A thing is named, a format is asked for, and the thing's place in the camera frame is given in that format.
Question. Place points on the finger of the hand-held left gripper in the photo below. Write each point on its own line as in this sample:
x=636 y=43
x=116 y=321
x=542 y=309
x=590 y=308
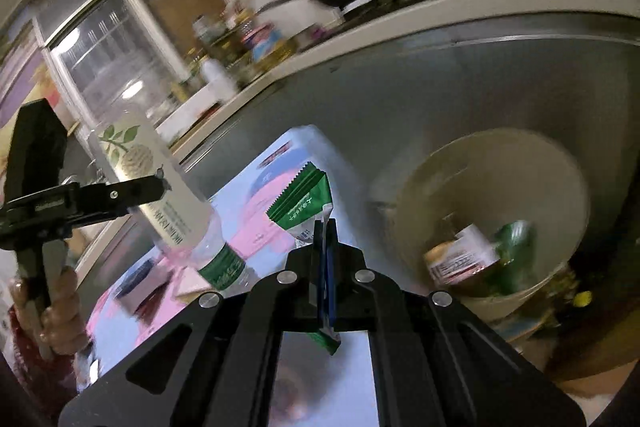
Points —
x=125 y=192

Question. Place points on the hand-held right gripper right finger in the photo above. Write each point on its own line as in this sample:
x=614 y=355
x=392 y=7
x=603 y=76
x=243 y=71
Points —
x=425 y=347

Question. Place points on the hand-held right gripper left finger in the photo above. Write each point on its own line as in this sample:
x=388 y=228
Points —
x=225 y=347

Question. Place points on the clear plastic bottle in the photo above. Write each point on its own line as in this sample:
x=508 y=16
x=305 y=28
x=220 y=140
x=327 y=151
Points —
x=145 y=167

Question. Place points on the brown snack packet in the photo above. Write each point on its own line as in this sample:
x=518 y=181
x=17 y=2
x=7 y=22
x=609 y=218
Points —
x=460 y=257

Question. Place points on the green crinkled plastic wrapper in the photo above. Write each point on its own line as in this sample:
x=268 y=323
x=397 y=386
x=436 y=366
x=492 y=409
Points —
x=515 y=257

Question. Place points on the green packet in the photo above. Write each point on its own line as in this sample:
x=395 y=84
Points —
x=300 y=202

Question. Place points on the beige trash bin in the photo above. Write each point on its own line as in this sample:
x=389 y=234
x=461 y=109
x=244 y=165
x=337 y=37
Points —
x=500 y=187

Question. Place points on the person's left forearm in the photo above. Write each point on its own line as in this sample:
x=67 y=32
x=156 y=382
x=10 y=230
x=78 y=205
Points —
x=30 y=372

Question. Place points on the person's left hand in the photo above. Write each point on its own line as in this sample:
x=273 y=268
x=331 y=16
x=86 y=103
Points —
x=62 y=322

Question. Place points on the cartoon pig printed tablecloth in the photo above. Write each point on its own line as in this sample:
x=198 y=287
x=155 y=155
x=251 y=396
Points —
x=250 y=207

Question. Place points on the barred window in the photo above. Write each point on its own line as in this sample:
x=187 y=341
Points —
x=115 y=57

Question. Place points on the black bin with food scraps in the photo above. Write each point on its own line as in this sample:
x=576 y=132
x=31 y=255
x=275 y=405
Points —
x=560 y=307

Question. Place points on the white plastic jug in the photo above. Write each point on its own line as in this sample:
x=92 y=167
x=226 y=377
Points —
x=220 y=79

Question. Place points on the brown cardboard panel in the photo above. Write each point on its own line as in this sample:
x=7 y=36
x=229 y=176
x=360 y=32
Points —
x=185 y=12

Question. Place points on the pile of seasoning packets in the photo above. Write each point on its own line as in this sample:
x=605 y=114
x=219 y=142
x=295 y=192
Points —
x=225 y=24

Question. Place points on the cooking oil bottle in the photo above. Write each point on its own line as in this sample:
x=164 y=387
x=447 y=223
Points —
x=265 y=44

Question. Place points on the grey kitchen cabinet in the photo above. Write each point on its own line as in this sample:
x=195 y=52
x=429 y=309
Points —
x=400 y=82

